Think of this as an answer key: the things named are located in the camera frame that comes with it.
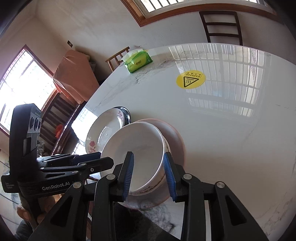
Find pink bowl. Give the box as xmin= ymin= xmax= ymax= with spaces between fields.
xmin=120 ymin=118 xmax=186 ymax=210

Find white rabbit bowl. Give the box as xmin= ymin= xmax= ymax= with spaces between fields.
xmin=101 ymin=121 xmax=169 ymax=196

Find white plate pink roses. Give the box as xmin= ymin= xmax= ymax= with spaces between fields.
xmin=85 ymin=108 xmax=125 ymax=154

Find left hand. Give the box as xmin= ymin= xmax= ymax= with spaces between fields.
xmin=16 ymin=194 xmax=62 ymax=224

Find dark slatted bench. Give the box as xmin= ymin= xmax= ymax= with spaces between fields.
xmin=38 ymin=90 xmax=86 ymax=155

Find yellow hot warning sticker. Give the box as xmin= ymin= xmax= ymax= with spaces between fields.
xmin=176 ymin=70 xmax=206 ymax=89

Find side window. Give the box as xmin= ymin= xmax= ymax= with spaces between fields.
xmin=1 ymin=46 xmax=56 ymax=133

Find orange cloth covered furniture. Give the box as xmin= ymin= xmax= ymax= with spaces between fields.
xmin=53 ymin=50 xmax=99 ymax=104

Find light wooden chair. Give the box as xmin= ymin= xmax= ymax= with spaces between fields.
xmin=105 ymin=47 xmax=130 ymax=72

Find green tissue pack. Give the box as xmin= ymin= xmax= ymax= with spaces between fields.
xmin=121 ymin=49 xmax=152 ymax=73

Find dark wooden chair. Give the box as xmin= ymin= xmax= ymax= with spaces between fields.
xmin=199 ymin=11 xmax=243 ymax=46

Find black wall switch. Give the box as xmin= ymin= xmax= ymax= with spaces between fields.
xmin=67 ymin=41 xmax=73 ymax=48

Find barred window wooden frame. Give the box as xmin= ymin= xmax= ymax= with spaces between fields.
xmin=121 ymin=1 xmax=282 ymax=27

